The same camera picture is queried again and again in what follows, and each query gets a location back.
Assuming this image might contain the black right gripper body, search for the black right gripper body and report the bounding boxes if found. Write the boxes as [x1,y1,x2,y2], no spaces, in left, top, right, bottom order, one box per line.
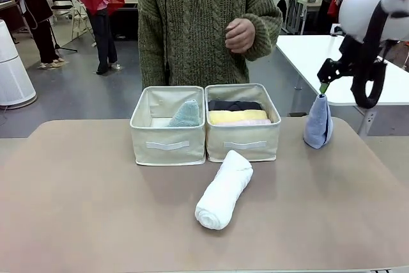
[336,34,361,78]

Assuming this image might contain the pink towel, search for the pink towel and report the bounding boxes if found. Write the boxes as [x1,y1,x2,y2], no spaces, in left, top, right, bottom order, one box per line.
[219,118,272,127]

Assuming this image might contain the dark grey towel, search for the dark grey towel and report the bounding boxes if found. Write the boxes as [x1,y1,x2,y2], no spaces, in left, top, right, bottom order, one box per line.
[208,100,263,112]

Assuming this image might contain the yellow towel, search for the yellow towel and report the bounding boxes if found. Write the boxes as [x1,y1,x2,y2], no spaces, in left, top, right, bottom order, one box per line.
[208,109,268,125]

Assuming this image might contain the light blue cone towel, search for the light blue cone towel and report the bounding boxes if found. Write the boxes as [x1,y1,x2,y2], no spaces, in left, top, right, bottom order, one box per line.
[167,99,201,128]

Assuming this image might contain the person's left forearm green sleeve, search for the person's left forearm green sleeve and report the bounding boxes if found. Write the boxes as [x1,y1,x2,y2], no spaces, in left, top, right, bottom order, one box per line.
[243,13,284,62]

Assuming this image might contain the person's right forearm green sleeve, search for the person's right forearm green sleeve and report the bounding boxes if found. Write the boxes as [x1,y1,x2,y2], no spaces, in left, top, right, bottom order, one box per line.
[139,35,170,88]

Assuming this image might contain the person's left hand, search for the person's left hand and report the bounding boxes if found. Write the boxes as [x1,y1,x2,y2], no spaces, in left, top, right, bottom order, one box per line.
[224,18,257,54]

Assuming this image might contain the white side table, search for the white side table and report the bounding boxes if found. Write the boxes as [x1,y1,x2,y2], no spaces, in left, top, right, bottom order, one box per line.
[275,34,409,137]

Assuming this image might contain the lavender cone towel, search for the lavender cone towel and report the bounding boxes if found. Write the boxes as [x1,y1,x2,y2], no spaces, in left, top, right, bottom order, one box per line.
[302,93,334,150]

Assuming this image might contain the beige fabric storage box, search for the beige fabric storage box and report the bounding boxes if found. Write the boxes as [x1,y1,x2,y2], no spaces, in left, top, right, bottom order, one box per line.
[204,83,282,163]
[129,86,206,166]

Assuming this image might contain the green knit sweater torso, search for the green knit sweater torso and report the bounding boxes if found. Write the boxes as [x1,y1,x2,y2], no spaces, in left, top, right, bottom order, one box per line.
[136,0,284,88]

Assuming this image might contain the white rolled towel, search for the white rolled towel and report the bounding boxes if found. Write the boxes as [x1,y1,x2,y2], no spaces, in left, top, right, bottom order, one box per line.
[194,150,254,231]

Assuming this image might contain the bystander in black clothes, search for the bystander in black clothes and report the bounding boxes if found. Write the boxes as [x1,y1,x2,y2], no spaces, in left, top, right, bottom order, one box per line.
[17,0,66,70]

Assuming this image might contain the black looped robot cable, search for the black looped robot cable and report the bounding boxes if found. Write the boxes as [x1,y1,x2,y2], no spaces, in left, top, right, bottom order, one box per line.
[350,0,397,109]

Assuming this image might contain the white cylindrical pedestal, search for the white cylindrical pedestal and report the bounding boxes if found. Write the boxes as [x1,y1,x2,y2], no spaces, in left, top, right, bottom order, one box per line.
[0,19,37,108]

